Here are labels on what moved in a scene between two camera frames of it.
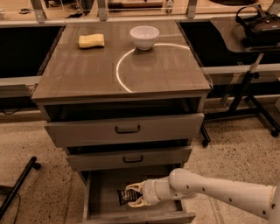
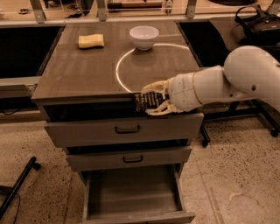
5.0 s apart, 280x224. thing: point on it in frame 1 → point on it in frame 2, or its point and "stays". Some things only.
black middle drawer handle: x=132 y=161 stays
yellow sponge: x=87 y=41 stays
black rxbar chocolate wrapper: x=127 y=195 → x=145 y=101
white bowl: x=144 y=36 stays
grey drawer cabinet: x=126 y=100 stays
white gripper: x=150 y=191 → x=181 y=91
